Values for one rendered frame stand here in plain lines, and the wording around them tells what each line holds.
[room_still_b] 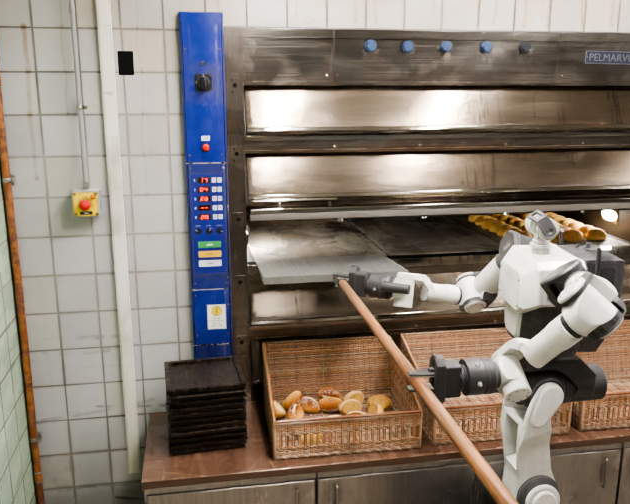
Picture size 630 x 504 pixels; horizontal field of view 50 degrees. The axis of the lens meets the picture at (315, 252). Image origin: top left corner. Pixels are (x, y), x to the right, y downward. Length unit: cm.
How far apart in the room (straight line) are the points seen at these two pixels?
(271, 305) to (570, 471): 133
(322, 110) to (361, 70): 22
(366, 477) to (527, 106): 162
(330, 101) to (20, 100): 115
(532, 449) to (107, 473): 175
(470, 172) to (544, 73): 51
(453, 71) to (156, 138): 121
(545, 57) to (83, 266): 204
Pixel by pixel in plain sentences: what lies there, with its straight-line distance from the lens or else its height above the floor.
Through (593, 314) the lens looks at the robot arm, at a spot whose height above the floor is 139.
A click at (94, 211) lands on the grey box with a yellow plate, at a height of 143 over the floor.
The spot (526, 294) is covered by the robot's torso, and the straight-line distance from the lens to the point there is 203.
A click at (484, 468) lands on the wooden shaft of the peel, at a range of 134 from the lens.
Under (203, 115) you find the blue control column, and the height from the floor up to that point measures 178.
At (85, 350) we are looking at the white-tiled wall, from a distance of 291.
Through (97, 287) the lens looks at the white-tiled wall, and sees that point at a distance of 282.
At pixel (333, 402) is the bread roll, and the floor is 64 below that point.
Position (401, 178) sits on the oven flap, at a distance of 283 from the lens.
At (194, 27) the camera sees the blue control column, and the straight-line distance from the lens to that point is 266.
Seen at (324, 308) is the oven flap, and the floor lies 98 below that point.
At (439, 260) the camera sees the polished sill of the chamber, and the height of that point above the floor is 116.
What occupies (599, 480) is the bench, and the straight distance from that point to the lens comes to 301.
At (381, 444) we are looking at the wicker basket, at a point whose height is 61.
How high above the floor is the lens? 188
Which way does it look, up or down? 13 degrees down
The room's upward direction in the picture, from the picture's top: straight up
